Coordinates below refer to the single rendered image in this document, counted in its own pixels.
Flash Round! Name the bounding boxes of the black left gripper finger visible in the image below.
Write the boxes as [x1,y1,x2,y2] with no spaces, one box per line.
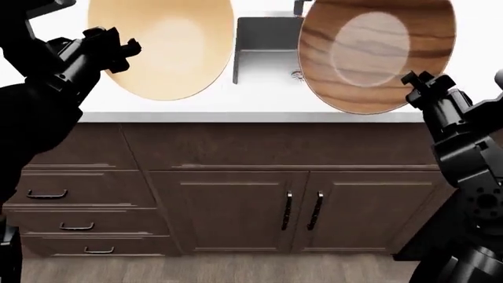
[119,37,143,60]
[82,26,120,41]

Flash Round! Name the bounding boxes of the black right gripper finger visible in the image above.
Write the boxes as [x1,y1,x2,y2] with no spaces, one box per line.
[422,71,457,93]
[400,69,426,90]

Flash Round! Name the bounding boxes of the steel kitchen sink basin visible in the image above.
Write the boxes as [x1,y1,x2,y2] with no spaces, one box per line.
[232,10,307,85]

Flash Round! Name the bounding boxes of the dark sink faucet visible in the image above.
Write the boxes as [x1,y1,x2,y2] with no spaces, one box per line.
[292,0,314,17]

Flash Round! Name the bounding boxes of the light tan bowl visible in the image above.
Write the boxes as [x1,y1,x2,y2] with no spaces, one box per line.
[86,0,235,101]

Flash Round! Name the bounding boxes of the dark grained wooden bowl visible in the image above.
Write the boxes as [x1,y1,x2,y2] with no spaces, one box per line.
[297,0,457,116]

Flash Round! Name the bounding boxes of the brown cabinet door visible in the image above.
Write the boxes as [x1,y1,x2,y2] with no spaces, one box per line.
[291,170,457,255]
[148,170,310,255]

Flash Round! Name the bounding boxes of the large brown cabinet drawer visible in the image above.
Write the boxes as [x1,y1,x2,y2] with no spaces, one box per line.
[2,168,159,210]

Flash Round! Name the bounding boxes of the brown wooden base cabinet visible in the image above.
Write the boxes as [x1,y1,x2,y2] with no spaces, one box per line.
[1,120,461,258]

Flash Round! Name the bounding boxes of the medium brown cabinet drawer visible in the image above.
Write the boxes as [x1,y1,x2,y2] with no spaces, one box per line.
[1,207,171,236]

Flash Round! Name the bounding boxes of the small brown cabinet drawer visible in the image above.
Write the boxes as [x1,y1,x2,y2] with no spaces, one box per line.
[18,233,182,258]

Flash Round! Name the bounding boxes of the black drawer pull handle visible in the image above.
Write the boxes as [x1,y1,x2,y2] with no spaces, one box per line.
[26,189,69,200]
[59,221,96,232]
[83,245,116,255]

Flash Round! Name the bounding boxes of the black vertical door handle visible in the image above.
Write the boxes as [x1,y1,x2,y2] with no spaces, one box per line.
[306,190,325,232]
[280,190,294,232]

